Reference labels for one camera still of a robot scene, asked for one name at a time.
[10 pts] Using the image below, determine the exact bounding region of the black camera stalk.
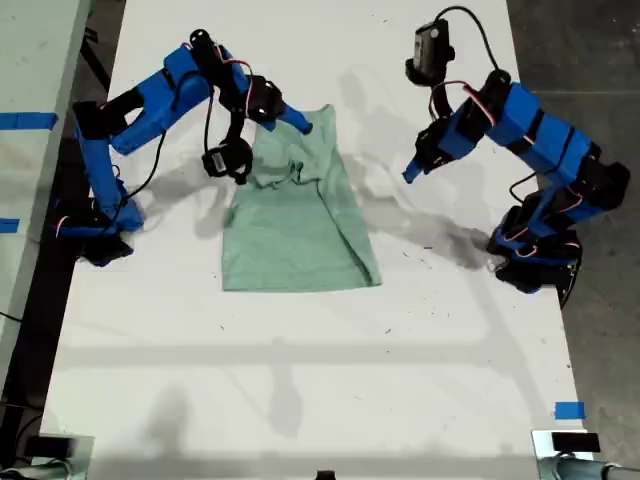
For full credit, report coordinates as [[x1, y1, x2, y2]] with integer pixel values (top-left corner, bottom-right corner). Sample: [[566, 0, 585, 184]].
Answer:
[[225, 107, 249, 146], [428, 82, 451, 124]]

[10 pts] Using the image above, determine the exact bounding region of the long blue tape strip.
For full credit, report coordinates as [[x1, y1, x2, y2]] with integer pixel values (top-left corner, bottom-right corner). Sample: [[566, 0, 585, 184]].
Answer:
[[0, 112, 60, 132]]

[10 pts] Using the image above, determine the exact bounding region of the silver metal bracket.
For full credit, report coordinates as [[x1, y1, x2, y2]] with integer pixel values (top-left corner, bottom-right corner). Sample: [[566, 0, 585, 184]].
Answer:
[[69, 434, 96, 480], [531, 428, 604, 480]]

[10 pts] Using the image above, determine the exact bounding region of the small black box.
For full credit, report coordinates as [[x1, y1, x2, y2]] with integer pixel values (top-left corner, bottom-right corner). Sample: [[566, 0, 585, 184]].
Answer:
[[24, 435, 76, 457], [551, 432, 601, 452]]

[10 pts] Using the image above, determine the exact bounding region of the black camera cable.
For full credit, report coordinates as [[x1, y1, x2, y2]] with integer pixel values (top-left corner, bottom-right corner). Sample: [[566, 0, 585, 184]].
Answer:
[[435, 5, 501, 74], [109, 69, 219, 226]]

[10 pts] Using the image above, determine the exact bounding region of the pale green T-shirt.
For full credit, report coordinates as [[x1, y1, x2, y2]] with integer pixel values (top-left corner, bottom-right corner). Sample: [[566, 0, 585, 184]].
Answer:
[[219, 103, 385, 294]]

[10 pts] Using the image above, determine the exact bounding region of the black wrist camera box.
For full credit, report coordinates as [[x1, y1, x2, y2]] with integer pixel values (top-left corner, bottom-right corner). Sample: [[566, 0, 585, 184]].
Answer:
[[403, 20, 457, 87], [201, 138, 254, 186]]

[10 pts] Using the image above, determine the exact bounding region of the black stand leg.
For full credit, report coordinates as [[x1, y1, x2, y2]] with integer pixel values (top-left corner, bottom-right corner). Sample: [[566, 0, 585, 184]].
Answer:
[[79, 27, 112, 94]]

